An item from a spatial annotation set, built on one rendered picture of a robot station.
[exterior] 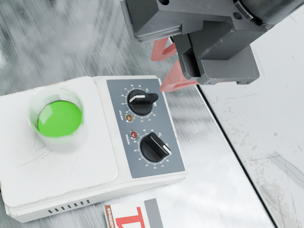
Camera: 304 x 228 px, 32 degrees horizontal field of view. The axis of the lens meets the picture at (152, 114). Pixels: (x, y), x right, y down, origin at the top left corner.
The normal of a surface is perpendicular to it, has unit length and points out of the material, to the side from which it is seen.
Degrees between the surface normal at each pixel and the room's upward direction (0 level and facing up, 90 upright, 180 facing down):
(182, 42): 60
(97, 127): 0
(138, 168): 30
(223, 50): 90
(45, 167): 0
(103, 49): 0
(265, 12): 76
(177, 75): 81
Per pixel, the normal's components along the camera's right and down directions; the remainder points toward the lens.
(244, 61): 0.52, -0.37
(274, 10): -0.10, 0.87
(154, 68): 0.04, -0.31
